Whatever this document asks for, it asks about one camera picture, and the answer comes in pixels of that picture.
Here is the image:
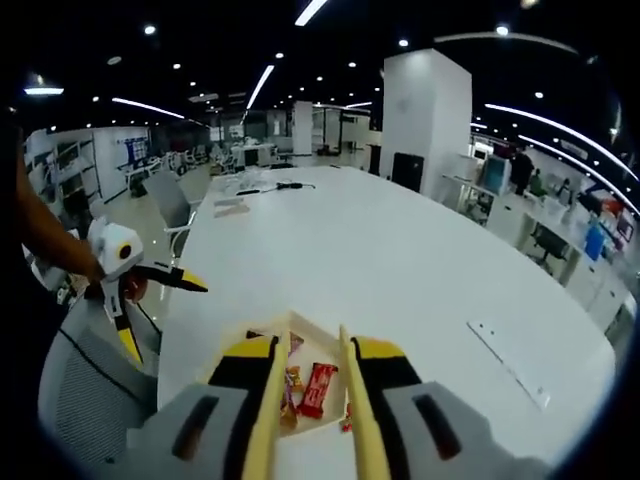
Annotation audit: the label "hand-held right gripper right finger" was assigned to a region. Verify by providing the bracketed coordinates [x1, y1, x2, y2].
[348, 335, 554, 480]

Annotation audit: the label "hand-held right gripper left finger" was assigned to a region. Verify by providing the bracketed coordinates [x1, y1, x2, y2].
[124, 334, 280, 480]

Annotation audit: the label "yellow food tongs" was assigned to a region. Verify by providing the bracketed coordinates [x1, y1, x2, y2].
[242, 323, 394, 480]

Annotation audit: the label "short red snack bar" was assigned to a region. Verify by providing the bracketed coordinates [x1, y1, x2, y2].
[297, 362, 339, 419]

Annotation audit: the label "cream hexagonal tray container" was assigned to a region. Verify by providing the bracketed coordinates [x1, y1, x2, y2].
[202, 309, 359, 441]

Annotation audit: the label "person's left hand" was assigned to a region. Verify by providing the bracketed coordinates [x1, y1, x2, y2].
[124, 272, 149, 301]

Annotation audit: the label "white metal shelf rack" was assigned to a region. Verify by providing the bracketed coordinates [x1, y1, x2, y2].
[24, 139, 109, 211]

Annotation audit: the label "blue notice board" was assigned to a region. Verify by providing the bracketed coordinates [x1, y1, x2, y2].
[117, 139, 151, 166]

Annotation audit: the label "pale pink flat pad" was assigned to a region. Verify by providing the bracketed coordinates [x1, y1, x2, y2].
[213, 197, 250, 217]

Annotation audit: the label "row of white office chairs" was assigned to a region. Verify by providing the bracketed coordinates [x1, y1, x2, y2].
[119, 144, 241, 176]

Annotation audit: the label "grey mesh office chair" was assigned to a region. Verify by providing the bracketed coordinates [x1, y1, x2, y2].
[37, 294, 164, 464]

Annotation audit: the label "clear plastic wrap heap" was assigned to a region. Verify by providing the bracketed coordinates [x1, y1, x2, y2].
[217, 169, 281, 194]

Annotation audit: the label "ceiling light strip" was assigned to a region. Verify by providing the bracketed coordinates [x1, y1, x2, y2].
[244, 63, 276, 112]
[110, 97, 186, 120]
[517, 133, 640, 216]
[484, 102, 640, 181]

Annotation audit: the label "white cabinet row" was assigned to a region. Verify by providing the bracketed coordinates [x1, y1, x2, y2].
[442, 169, 636, 326]

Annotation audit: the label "ceiling spot lights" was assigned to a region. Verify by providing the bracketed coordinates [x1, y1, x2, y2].
[92, 24, 546, 109]

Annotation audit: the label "black mesh desk chair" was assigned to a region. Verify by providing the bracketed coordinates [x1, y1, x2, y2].
[529, 224, 571, 274]

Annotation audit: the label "blue storage box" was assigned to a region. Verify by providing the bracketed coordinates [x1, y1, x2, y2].
[584, 224, 609, 261]

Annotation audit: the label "light blue panel machine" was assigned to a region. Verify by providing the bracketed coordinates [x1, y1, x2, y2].
[484, 154, 514, 194]

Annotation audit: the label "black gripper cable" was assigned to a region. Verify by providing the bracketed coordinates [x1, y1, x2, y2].
[58, 327, 164, 407]

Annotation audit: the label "white table cable cover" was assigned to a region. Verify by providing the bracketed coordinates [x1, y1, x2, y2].
[466, 319, 551, 411]

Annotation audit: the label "black cable with plug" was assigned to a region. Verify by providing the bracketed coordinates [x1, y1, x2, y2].
[234, 182, 316, 196]

